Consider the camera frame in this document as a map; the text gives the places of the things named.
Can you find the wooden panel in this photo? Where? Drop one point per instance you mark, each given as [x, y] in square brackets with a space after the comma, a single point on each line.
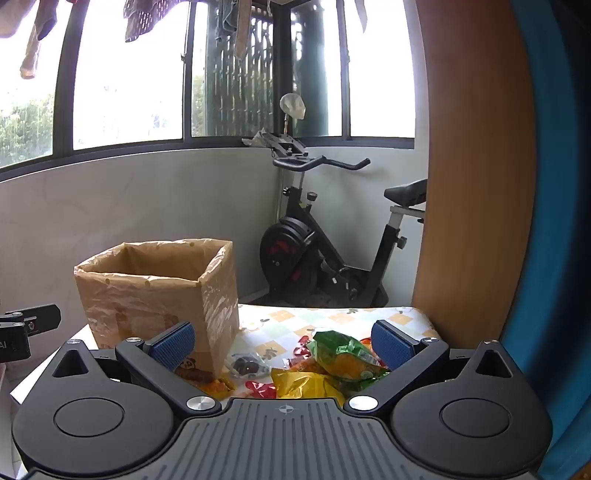
[475, 184]

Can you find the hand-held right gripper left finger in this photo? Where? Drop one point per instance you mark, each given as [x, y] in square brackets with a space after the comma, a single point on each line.
[173, 342]

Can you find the grey hanging sock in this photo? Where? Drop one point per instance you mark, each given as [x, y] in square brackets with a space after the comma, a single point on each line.
[33, 55]

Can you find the cardboard box with plastic liner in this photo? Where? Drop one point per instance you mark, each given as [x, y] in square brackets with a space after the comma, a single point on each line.
[138, 309]

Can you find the orange yellow snack packet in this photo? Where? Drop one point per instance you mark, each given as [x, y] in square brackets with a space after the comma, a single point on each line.
[219, 387]

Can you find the black folding rack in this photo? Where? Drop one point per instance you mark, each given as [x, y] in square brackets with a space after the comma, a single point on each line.
[286, 144]

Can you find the red snack packet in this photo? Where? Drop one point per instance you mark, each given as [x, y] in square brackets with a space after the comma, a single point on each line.
[261, 391]

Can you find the green snack packet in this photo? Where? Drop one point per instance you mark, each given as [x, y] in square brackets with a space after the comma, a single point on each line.
[341, 357]

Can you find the dark hanging garment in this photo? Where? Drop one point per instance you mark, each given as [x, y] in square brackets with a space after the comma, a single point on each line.
[46, 18]

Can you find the small red wrapper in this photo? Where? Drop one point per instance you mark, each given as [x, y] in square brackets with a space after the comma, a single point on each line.
[304, 345]

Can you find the checkered tablecloth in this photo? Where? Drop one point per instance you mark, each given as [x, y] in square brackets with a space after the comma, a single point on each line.
[277, 323]

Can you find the hanging jeans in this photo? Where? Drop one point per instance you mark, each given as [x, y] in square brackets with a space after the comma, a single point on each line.
[240, 32]

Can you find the beige cloth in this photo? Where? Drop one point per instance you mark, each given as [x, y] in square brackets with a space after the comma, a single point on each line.
[254, 140]

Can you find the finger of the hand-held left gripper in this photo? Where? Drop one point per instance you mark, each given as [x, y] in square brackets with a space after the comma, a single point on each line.
[44, 318]

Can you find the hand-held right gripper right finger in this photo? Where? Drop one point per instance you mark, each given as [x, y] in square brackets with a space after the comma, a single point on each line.
[391, 344]

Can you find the blue curtain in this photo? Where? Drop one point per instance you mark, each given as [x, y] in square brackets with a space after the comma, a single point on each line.
[563, 230]

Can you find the black exercise bike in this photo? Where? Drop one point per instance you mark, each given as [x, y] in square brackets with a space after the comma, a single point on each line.
[295, 249]

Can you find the clear packet of dark snacks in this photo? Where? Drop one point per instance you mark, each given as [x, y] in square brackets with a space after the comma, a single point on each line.
[247, 365]

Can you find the patterned hanging garment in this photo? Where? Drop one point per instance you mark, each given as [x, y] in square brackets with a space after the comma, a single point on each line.
[138, 21]

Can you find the green lattice screen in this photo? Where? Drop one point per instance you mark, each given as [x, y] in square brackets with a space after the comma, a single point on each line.
[240, 92]

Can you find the brown snack packet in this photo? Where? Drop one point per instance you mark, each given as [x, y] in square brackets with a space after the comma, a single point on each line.
[194, 373]

